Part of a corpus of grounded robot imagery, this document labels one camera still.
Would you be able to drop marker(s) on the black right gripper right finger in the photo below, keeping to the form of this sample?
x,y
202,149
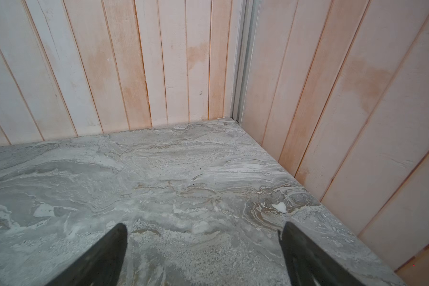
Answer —
x,y
309,265

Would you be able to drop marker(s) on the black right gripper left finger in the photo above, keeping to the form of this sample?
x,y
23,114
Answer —
x,y
99,266

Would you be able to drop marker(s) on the aluminium frame corner post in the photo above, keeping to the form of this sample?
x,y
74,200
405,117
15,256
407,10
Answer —
x,y
246,37

